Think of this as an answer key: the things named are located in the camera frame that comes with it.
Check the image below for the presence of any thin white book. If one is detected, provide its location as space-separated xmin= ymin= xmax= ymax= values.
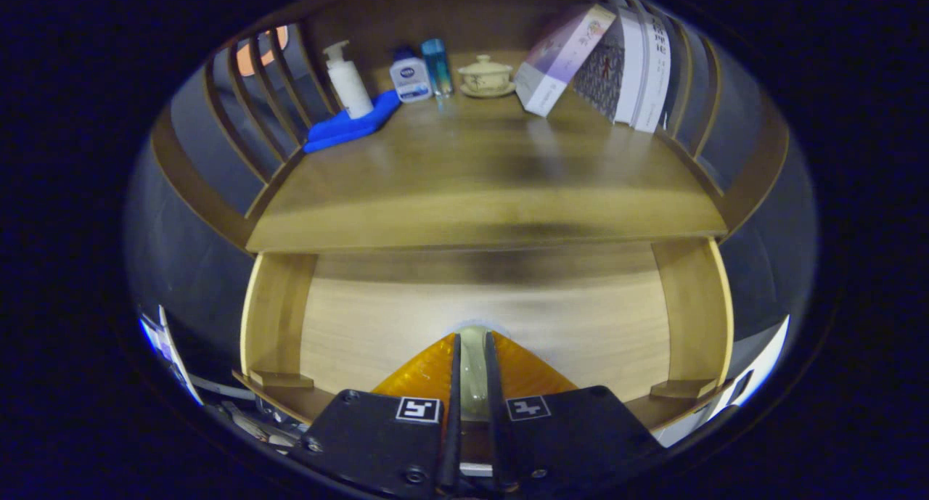
xmin=613 ymin=8 xmax=647 ymax=127

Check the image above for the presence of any wooden cabinet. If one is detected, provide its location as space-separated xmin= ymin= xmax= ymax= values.
xmin=149 ymin=0 xmax=792 ymax=435

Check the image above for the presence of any purple and white book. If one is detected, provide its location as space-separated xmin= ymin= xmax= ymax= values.
xmin=513 ymin=4 xmax=618 ymax=118

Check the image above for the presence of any beige lidded tea cup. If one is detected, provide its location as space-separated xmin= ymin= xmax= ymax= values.
xmin=457 ymin=54 xmax=517 ymax=99

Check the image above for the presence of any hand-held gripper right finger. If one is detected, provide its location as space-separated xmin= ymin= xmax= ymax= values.
xmin=484 ymin=331 xmax=665 ymax=495

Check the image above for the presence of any white pump bottle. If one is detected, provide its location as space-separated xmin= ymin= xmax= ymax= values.
xmin=323 ymin=41 xmax=375 ymax=120

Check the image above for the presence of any patterned cover book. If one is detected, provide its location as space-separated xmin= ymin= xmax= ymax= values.
xmin=572 ymin=21 xmax=626 ymax=122

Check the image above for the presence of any teal bottle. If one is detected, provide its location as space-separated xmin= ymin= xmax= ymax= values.
xmin=422 ymin=38 xmax=455 ymax=98

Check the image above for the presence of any wooden countertop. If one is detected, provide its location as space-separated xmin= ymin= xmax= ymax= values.
xmin=245 ymin=50 xmax=729 ymax=254

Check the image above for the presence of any wooden drawer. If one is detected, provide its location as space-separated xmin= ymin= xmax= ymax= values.
xmin=234 ymin=239 xmax=735 ymax=432

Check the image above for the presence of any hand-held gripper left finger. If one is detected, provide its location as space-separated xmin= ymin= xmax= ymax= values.
xmin=301 ymin=332 xmax=463 ymax=499

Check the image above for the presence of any blue cloth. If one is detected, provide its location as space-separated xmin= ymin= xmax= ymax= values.
xmin=303 ymin=90 xmax=402 ymax=154

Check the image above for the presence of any white lotion bottle blue cap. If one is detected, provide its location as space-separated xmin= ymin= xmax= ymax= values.
xmin=389 ymin=46 xmax=433 ymax=104

